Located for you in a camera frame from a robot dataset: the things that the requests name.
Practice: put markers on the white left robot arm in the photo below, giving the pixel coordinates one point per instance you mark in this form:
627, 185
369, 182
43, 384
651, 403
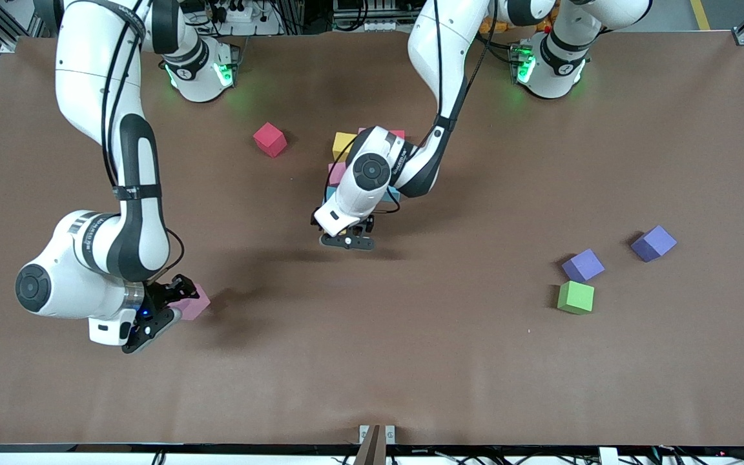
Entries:
372, 171

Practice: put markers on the white rack device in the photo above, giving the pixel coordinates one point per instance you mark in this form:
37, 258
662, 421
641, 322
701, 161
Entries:
372, 24

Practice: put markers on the cyan foam cube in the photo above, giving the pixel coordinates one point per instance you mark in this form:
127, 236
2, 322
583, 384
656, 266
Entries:
330, 194
392, 194

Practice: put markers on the brown mounting bar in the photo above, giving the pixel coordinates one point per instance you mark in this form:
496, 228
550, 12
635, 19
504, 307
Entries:
372, 449

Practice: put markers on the white power strip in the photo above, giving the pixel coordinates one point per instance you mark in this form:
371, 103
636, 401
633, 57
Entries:
243, 14

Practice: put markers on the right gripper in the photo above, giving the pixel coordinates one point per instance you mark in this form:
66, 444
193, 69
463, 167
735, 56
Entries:
164, 294

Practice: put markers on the red foam cube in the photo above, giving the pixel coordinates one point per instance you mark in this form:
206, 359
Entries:
398, 134
270, 139

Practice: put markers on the purple foam cube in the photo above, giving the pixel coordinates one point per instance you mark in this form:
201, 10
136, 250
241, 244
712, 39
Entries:
583, 265
653, 243

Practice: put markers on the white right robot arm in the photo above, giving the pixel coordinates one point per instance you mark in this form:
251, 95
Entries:
75, 271

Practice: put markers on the pile of orange fruits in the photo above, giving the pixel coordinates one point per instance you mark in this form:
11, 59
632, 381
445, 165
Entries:
498, 26

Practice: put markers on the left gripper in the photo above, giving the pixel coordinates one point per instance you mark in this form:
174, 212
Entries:
369, 225

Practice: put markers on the brown paper table cover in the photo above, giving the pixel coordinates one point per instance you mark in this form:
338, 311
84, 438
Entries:
411, 355

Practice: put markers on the small white box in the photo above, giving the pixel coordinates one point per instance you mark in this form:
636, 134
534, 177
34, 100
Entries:
608, 456

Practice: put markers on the small metal table bracket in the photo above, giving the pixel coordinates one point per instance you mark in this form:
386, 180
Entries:
390, 434

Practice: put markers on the yellow floor tape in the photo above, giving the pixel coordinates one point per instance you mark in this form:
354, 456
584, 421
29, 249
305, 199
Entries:
701, 14

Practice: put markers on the green foam cube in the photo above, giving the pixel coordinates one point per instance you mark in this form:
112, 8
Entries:
575, 297

